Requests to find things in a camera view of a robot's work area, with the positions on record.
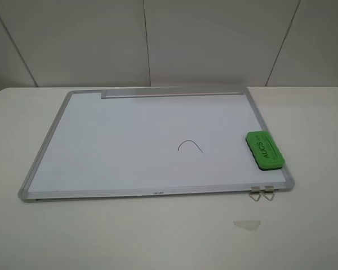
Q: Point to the green whiteboard eraser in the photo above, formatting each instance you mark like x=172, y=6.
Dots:
x=264, y=150

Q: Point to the white aluminium-framed whiteboard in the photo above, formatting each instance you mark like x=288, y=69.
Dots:
x=154, y=146

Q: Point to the grey marker tray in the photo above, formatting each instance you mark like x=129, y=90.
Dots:
x=170, y=92

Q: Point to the left metal hanging clip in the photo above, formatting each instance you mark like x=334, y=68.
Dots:
x=255, y=193

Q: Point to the metal hanging clip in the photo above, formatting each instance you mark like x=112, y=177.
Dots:
x=255, y=193
x=268, y=193

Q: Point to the right metal hanging clip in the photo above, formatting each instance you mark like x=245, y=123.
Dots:
x=268, y=193

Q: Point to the clear tape piece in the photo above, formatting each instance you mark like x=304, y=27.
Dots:
x=248, y=225

